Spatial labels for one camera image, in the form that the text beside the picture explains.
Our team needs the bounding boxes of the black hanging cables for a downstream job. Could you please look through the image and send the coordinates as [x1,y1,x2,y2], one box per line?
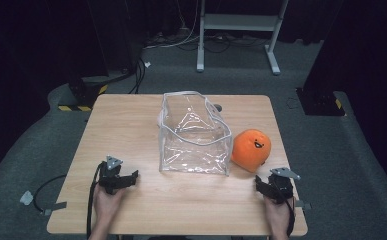
[128,57,147,95]

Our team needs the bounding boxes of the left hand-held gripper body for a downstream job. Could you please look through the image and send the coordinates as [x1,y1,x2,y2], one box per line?
[97,155,126,196]

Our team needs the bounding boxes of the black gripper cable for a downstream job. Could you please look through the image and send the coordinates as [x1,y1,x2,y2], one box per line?
[286,195,297,238]
[85,161,104,240]

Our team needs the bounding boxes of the orange plush toy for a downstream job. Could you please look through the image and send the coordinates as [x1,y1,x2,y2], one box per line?
[230,128,272,174]

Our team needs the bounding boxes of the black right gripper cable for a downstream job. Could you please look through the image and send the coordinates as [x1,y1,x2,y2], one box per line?
[286,195,297,238]

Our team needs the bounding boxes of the black floor cable loop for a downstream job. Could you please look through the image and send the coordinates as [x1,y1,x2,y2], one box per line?
[32,174,68,214]

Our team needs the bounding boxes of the grey tape strip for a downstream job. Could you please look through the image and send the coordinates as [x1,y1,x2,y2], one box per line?
[294,199,313,211]
[42,201,68,217]

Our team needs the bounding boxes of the person's left hand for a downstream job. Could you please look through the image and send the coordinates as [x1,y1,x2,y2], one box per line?
[92,182,128,231]

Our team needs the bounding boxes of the person's right hand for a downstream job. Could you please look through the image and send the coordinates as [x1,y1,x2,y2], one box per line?
[262,195,296,235]

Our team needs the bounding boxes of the clear plastic bag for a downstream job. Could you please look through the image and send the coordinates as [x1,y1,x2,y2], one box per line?
[157,90,233,177]

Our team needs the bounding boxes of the white metal stand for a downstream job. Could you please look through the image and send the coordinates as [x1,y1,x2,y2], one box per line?
[196,0,291,76]

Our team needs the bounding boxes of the grey tape piece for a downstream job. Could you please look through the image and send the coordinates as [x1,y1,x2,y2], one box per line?
[19,190,35,206]

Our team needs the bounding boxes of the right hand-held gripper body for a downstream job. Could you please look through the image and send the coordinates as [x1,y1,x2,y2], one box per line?
[266,167,301,205]

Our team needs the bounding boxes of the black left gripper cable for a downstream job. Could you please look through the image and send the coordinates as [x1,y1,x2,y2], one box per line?
[85,161,104,240]

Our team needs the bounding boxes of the black striped stand base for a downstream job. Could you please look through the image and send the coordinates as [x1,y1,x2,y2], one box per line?
[57,74,110,113]

